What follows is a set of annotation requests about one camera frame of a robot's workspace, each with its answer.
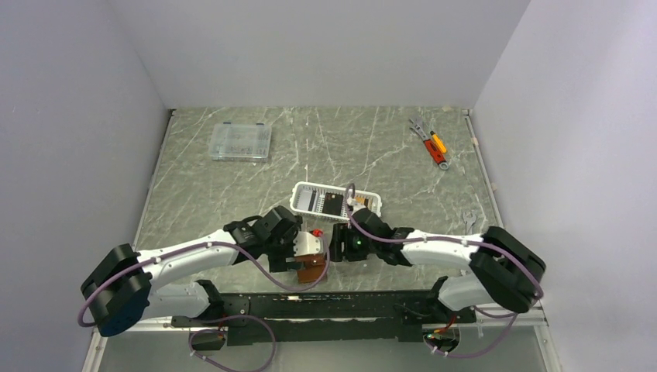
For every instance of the red adjustable wrench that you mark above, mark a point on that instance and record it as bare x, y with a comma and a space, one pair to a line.
436, 154

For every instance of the silver open-end wrench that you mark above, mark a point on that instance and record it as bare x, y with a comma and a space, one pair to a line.
469, 219

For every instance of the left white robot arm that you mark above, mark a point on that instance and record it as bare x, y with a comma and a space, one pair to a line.
128, 285

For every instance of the clear plastic organizer box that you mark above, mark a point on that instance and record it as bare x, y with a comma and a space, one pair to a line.
240, 142

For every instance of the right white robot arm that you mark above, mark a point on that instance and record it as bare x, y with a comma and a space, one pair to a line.
499, 268

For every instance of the yellow handled screwdriver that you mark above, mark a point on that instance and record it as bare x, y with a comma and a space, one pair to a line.
438, 142

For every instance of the brown leather card holder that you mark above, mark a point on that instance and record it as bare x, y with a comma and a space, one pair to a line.
313, 267

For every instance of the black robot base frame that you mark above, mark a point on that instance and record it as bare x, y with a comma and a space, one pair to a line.
330, 316

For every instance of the white striped card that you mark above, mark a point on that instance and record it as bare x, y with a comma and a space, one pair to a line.
308, 200

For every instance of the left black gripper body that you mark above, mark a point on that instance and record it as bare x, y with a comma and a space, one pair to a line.
279, 249

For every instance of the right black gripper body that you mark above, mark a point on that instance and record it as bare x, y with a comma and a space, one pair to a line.
355, 247

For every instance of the white plastic basket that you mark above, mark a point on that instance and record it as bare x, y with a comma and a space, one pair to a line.
323, 189

